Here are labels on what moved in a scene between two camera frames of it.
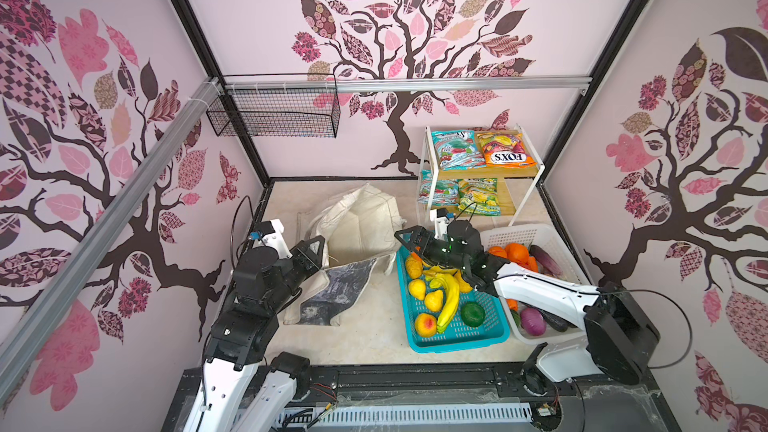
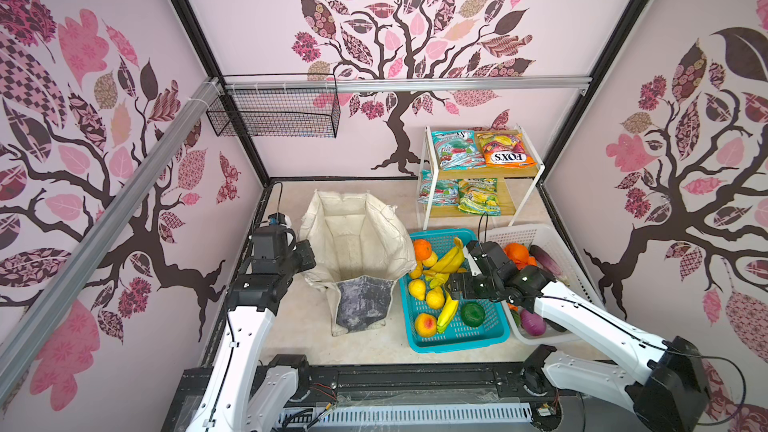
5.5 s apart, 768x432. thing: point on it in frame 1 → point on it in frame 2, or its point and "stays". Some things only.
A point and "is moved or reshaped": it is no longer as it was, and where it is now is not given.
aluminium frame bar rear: [399, 84] stays
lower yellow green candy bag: [479, 196] stays
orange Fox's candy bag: [503, 148] stays
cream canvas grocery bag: [358, 227] is moved or reshaped
